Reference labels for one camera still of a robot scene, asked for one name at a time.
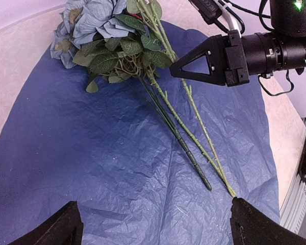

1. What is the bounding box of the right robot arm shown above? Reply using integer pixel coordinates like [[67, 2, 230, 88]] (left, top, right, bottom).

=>
[[170, 1, 306, 87]]

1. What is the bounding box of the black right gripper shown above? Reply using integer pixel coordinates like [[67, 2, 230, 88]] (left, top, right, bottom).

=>
[[170, 30, 249, 87]]

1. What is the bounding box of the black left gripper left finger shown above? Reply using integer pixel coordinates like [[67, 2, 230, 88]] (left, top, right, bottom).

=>
[[10, 201, 84, 245]]

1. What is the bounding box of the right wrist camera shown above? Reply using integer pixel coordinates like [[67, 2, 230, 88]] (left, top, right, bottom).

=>
[[189, 0, 223, 25]]

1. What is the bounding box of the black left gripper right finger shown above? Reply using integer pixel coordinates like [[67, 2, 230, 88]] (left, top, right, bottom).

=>
[[231, 197, 306, 245]]

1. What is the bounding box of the aluminium front frame rail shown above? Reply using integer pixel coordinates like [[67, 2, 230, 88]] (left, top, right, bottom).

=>
[[280, 117, 306, 234]]

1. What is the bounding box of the blue fake flower bunch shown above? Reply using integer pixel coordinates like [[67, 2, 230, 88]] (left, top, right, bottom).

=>
[[50, 1, 212, 189]]

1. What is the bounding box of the blue wrapping paper sheet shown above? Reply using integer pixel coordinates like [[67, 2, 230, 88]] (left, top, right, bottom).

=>
[[0, 20, 281, 245]]

